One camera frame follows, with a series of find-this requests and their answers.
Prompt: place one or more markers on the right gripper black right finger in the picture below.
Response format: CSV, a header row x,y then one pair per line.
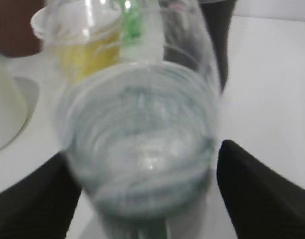
x,y
261,203

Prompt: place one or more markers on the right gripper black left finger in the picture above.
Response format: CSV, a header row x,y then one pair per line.
x,y
41,205

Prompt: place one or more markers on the clear water bottle green label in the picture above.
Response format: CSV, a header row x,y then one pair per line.
x,y
140,139

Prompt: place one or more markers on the white mug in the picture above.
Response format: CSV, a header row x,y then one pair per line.
x,y
13,107

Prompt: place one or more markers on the dark red mug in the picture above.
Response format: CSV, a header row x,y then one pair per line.
x,y
16,35

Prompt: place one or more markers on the yellow paper cup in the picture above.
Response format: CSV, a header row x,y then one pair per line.
x,y
83,36

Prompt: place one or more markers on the green soda bottle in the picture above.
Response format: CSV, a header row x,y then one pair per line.
x,y
133,42

